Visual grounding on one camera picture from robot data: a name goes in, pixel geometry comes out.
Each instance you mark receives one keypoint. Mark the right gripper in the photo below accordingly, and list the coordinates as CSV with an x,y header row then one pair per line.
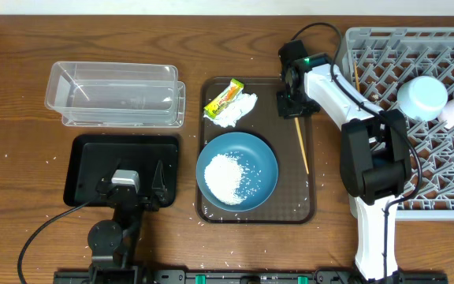
x,y
287,112

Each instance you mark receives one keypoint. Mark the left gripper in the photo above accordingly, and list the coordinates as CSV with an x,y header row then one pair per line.
x,y
131,194

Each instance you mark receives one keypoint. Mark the light blue bowl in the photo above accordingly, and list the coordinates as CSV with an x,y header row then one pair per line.
x,y
422,98

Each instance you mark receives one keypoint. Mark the wooden chopstick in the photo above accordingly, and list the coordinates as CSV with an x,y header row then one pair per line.
x,y
356,74
302,148

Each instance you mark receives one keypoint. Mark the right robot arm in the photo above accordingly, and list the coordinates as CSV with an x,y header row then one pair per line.
x,y
374,156

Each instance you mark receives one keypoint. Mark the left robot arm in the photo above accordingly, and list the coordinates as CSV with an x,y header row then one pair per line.
x,y
113,242

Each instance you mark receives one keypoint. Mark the grey dishwasher rack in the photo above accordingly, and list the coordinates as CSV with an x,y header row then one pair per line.
x,y
387,58

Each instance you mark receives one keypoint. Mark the dark brown serving tray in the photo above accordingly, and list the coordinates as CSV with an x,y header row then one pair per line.
x,y
293,200

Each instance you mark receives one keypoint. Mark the black plastic tray bin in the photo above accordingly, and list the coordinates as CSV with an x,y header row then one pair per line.
x,y
92,155

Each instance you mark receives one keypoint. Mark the crumpled white tissue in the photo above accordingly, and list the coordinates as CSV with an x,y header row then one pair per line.
x,y
241,105

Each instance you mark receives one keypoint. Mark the yellow green snack wrapper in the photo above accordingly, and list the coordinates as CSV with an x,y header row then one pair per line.
x,y
224,99

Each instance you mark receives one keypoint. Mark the dark blue plate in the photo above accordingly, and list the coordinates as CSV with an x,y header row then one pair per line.
x,y
258,160

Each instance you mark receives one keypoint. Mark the pile of white rice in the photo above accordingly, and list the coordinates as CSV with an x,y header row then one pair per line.
x,y
224,176

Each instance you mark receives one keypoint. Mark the clear plastic bin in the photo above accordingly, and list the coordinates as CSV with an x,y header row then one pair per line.
x,y
114,93

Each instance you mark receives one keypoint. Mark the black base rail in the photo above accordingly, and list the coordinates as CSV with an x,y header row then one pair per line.
x,y
182,277

